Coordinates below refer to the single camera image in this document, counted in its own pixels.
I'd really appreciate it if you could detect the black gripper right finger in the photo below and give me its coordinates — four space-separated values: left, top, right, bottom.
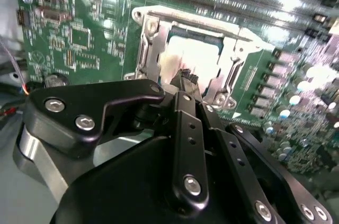
188 71 334 224

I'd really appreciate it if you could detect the metal socket cover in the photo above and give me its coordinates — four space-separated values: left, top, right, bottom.
142 9 255 103

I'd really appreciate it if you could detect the metal locking lever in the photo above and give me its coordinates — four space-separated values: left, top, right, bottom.
137 19 151 76
228 56 246 98

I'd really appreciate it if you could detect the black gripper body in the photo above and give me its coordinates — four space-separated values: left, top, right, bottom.
51 135 256 224

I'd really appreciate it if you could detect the silver CPU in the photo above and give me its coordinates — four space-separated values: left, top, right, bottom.
158 26 227 89

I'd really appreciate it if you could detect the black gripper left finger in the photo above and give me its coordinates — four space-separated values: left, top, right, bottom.
12 69 210 212

